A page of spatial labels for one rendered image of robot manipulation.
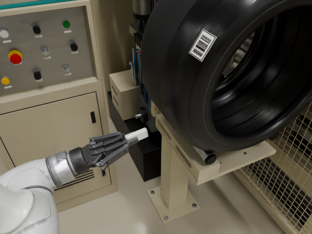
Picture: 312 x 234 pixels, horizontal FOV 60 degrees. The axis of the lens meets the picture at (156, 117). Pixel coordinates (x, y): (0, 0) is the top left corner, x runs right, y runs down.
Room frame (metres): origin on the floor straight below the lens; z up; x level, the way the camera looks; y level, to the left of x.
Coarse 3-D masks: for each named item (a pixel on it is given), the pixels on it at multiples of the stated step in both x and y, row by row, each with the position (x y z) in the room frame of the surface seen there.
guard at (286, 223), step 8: (288, 136) 0.87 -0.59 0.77; (272, 144) 0.92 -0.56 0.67; (288, 152) 0.84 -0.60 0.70; (296, 152) 0.81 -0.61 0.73; (304, 152) 0.79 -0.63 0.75; (272, 160) 0.89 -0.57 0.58; (240, 168) 1.05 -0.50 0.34; (248, 168) 1.00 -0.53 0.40; (288, 168) 0.81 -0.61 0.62; (256, 176) 0.94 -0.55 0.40; (288, 176) 0.80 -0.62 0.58; (280, 184) 0.81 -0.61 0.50; (296, 184) 0.76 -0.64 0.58; (256, 192) 0.90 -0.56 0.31; (264, 192) 0.87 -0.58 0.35; (264, 200) 0.85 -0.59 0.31; (272, 208) 0.79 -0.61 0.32; (280, 216) 0.75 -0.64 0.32; (288, 216) 0.72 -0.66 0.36; (304, 216) 0.67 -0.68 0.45; (288, 224) 0.71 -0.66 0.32; (296, 224) 0.68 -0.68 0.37; (304, 224) 0.65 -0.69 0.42; (296, 232) 0.66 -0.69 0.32
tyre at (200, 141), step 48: (192, 0) 0.66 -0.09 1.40; (240, 0) 0.60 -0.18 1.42; (288, 0) 0.63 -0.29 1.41; (144, 48) 0.73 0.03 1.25; (288, 48) 0.94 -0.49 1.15; (192, 96) 0.54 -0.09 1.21; (240, 96) 0.92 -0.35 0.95; (288, 96) 0.82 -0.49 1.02; (192, 144) 0.59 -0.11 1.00; (240, 144) 0.62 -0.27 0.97
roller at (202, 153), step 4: (196, 148) 0.66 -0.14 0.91; (200, 152) 0.64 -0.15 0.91; (204, 152) 0.63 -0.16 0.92; (208, 152) 0.63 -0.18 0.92; (212, 152) 0.63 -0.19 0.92; (200, 156) 0.64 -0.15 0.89; (204, 156) 0.62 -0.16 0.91; (208, 156) 0.61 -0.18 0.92; (212, 156) 0.61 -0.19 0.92; (216, 156) 0.62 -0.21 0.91; (204, 160) 0.61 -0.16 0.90; (208, 160) 0.61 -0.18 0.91; (212, 160) 0.61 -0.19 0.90; (208, 164) 0.61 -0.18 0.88
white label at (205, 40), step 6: (204, 30) 0.57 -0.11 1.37; (198, 36) 0.58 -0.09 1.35; (204, 36) 0.57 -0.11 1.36; (210, 36) 0.56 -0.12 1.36; (198, 42) 0.57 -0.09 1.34; (204, 42) 0.56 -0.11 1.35; (210, 42) 0.55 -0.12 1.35; (192, 48) 0.57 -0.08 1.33; (198, 48) 0.56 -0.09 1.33; (204, 48) 0.55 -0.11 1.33; (192, 54) 0.56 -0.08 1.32; (198, 54) 0.55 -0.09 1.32; (204, 54) 0.54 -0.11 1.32
